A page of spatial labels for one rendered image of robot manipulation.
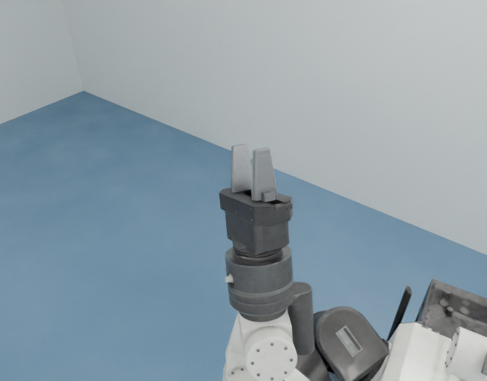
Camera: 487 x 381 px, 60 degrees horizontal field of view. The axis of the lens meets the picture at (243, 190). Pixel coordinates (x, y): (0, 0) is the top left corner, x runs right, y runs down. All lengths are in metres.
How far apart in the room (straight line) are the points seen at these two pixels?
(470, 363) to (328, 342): 0.21
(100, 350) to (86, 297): 0.36
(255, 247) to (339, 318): 0.29
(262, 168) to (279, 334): 0.21
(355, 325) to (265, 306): 0.25
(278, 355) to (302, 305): 0.07
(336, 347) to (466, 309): 0.26
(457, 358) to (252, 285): 0.30
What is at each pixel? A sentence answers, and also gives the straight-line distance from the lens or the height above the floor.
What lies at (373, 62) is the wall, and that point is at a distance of 2.61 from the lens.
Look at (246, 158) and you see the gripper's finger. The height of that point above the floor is 1.57.
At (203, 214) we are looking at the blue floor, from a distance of 2.88.
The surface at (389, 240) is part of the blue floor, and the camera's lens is 2.84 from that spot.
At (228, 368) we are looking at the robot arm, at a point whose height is 1.30.
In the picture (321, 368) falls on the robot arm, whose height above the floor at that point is 1.22.
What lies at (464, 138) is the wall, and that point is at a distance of 2.61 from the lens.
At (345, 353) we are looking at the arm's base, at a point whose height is 1.24.
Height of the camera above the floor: 1.87
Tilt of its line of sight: 38 degrees down
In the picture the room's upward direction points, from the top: straight up
